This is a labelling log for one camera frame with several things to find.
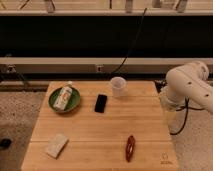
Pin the green bowl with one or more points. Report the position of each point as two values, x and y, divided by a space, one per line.
72 103

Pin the white sponge block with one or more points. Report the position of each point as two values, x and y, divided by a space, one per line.
56 144

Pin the white plastic bottle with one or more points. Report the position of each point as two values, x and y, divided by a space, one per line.
63 97

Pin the black object on floor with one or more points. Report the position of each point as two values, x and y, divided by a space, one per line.
5 143

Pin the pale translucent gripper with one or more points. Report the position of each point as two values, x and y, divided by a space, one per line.
169 113

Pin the black smartphone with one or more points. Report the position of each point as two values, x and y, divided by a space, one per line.
100 103

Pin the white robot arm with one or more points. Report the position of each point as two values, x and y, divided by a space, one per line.
186 81

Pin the red brown oblong object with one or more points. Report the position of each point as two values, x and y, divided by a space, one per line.
130 147

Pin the clear plastic cup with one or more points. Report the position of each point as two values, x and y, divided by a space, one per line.
118 85

